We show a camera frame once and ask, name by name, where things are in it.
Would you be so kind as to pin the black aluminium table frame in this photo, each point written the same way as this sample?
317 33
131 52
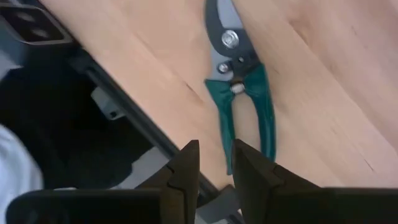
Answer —
146 127

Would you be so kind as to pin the grey metal bracket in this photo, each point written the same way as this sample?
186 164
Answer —
107 104

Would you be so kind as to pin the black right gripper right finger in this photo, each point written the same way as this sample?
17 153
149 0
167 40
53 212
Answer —
252 180

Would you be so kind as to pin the person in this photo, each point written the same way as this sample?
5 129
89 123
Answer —
15 174

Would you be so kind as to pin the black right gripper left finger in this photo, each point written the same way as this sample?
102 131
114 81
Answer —
180 193

